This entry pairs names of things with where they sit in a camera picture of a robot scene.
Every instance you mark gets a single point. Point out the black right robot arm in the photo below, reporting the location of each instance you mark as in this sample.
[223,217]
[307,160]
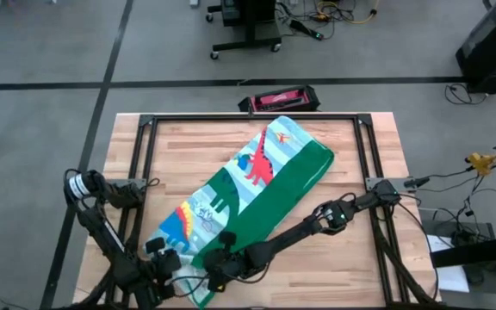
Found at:
[287,237]

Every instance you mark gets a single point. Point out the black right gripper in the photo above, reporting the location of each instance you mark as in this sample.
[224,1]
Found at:
[226,263]

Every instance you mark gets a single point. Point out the red and black tool case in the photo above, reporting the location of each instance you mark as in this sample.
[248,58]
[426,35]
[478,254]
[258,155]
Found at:
[280,100]

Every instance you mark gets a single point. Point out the black metal table frame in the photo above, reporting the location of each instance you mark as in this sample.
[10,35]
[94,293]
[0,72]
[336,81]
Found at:
[209,117]

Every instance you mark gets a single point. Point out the white paper sheet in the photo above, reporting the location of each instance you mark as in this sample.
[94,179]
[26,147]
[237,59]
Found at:
[454,280]

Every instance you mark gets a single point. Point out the green dinosaur print towel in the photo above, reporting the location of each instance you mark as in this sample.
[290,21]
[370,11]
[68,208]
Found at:
[274,189]

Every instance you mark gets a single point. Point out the yellow connector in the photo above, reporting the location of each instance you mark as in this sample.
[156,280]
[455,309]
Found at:
[480,163]

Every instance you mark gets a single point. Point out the black power adapter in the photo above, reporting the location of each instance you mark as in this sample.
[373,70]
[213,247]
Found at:
[462,237]

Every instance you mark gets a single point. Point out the small white box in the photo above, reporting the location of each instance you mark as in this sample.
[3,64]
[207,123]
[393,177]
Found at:
[194,3]

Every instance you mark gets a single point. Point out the grey floor box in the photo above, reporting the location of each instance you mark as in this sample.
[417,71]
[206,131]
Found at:
[435,217]

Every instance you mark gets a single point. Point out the black power strip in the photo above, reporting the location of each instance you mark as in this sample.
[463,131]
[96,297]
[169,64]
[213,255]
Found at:
[305,29]

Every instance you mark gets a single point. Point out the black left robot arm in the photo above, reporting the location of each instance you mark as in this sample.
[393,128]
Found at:
[101,232]

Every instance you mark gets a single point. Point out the black equipment cabinet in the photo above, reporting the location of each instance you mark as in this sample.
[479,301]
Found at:
[489,47]

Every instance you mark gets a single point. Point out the black rolling stand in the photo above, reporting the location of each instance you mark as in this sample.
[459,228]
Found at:
[251,38]

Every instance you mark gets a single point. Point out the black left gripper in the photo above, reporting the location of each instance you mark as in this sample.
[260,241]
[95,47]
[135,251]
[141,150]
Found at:
[166,263]

